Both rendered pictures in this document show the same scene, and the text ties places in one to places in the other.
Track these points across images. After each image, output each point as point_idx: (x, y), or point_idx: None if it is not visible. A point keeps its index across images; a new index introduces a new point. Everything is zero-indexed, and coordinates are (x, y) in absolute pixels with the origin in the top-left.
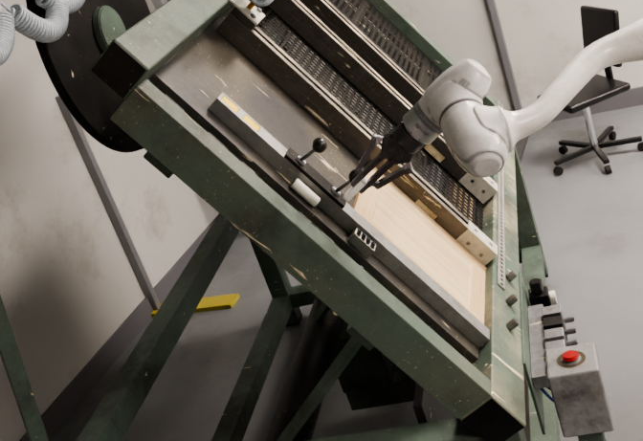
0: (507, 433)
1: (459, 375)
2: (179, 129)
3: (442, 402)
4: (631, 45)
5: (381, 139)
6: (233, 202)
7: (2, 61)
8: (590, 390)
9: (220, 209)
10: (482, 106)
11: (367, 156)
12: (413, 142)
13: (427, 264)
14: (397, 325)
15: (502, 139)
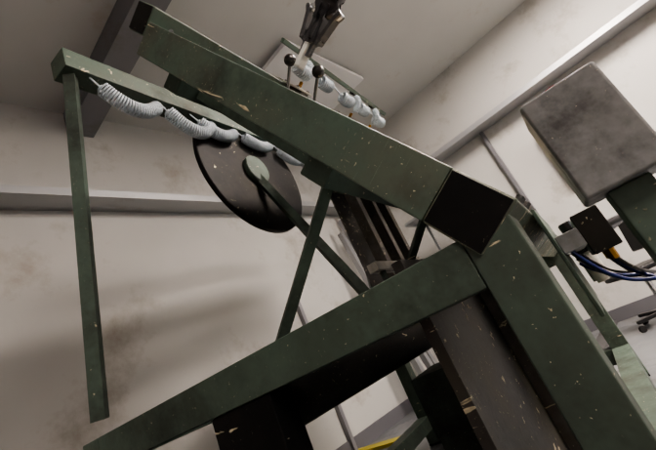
0: (492, 220)
1: (404, 153)
2: (168, 35)
3: (394, 201)
4: None
5: (313, 3)
6: (198, 69)
7: (138, 109)
8: (594, 98)
9: (190, 81)
10: None
11: (306, 20)
12: None
13: None
14: (328, 120)
15: None
